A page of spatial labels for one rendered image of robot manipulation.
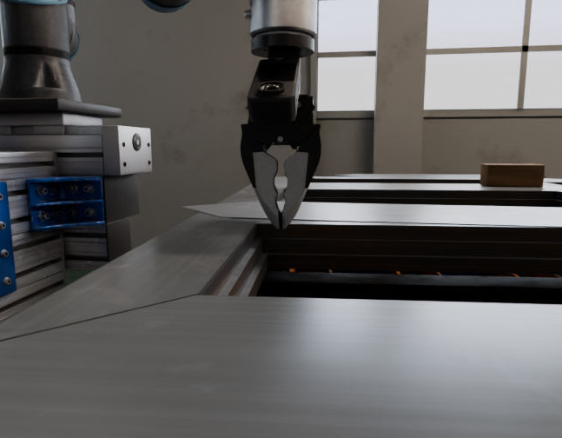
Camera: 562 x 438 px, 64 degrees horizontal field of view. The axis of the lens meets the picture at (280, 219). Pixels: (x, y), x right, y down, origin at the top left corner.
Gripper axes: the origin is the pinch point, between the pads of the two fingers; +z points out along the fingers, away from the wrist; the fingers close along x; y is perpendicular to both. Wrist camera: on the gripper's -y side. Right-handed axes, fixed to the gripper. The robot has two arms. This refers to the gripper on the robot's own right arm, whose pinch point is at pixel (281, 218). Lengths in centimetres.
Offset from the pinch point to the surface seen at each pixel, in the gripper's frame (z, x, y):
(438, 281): 9.7, -20.7, 9.7
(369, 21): -92, -37, 269
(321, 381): 0.8, -4.4, -35.1
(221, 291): 2.5, 2.8, -19.4
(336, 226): 0.9, -6.5, 1.1
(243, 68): -64, 49, 277
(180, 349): 0.8, 1.8, -32.9
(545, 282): 9.6, -35.0, 10.4
